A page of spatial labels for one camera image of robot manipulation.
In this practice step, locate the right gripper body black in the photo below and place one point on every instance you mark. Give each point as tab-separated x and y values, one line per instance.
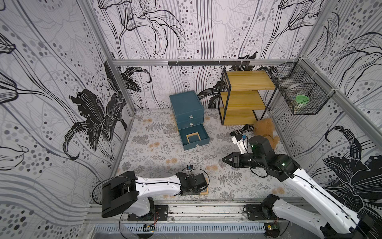
238	160

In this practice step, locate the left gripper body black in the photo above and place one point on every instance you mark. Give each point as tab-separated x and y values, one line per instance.
194	191

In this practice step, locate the teal top drawer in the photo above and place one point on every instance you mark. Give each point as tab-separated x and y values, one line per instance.
188	114

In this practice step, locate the teal drawer cabinet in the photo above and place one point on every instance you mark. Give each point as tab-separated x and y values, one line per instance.
185	100

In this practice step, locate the yellow brooch box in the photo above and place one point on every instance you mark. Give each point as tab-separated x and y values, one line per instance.
205	191
193	137

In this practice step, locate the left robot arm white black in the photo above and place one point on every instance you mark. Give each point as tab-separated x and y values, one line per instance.
134	194

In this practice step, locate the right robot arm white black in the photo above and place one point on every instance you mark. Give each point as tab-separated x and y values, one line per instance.
332	220

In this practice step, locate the striped black white sock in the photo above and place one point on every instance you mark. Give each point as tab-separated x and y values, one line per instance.
245	129

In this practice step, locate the brown teddy bear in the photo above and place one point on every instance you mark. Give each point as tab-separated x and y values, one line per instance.
266	128

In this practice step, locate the green lid container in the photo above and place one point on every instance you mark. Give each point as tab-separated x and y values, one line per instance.
301	101

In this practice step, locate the white bowl in basket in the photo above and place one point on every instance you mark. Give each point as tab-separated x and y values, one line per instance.
295	86

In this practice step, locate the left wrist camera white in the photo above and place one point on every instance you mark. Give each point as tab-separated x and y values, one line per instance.
189	168

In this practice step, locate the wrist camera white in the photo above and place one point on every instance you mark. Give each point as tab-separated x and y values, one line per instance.
239	140
189	168

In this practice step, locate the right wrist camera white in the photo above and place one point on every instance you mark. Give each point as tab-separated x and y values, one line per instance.
239	140

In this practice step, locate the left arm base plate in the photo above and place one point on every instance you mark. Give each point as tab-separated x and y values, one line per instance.
157	213

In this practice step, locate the white slotted cable duct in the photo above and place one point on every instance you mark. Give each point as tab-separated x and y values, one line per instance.
182	228

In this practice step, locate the aluminium rail frame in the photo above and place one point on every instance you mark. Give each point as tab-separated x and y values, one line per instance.
231	212

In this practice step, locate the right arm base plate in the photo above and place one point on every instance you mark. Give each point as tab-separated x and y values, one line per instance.
259	212

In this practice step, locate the black wire basket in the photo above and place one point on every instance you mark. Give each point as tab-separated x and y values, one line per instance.
291	73

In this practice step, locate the black bar on wall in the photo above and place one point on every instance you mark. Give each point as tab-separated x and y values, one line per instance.
208	63

